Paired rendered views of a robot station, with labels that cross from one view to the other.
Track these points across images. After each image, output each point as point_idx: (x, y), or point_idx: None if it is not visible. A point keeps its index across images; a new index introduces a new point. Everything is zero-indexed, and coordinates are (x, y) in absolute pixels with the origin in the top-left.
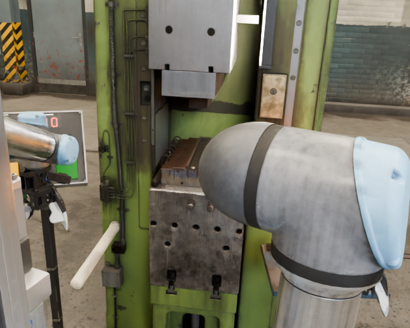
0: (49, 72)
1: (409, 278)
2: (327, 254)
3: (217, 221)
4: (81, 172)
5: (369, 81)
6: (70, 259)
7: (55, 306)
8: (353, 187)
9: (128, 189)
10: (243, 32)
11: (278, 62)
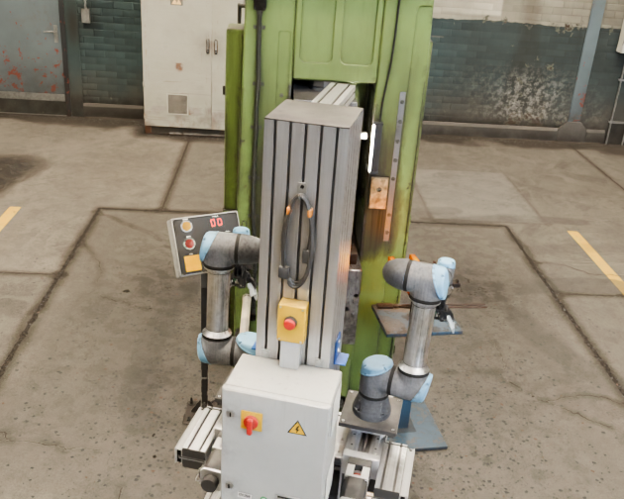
0: (7, 82)
1: (492, 331)
2: (426, 296)
3: None
4: None
5: (463, 93)
6: (167, 336)
7: (205, 365)
8: (432, 279)
9: None
10: None
11: (382, 168)
